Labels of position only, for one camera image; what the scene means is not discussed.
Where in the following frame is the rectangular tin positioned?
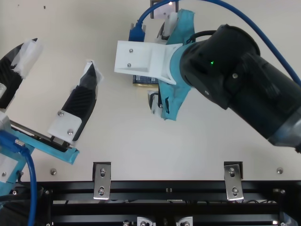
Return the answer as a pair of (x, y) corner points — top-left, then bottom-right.
(131, 74), (161, 88)

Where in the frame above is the small square scanner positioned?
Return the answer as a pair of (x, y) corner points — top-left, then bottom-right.
(150, 0), (180, 20)

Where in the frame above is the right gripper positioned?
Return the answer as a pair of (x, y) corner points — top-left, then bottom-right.
(156, 8), (196, 122)

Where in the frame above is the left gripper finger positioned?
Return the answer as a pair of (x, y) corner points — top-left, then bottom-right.
(0, 37), (44, 110)

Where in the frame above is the blue cable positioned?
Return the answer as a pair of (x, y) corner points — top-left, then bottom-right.
(128, 0), (301, 87)
(0, 131), (38, 226)

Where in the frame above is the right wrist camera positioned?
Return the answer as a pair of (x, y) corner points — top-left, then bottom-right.
(113, 40), (183, 86)

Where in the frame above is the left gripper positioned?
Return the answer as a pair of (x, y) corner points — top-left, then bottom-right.
(0, 59), (104, 196)

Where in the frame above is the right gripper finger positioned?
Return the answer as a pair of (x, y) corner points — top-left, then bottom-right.
(147, 89), (162, 116)

